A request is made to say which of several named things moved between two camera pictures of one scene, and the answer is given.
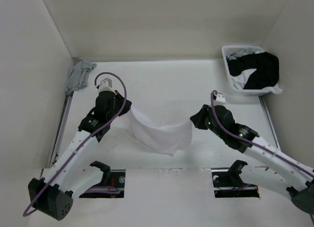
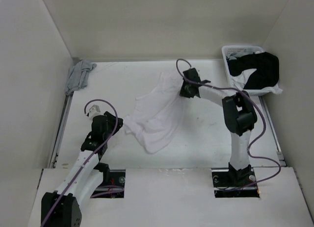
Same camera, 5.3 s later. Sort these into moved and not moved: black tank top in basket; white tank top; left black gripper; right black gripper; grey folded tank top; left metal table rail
Moved: left black gripper; white tank top; right black gripper
Not moved: grey folded tank top; black tank top in basket; left metal table rail
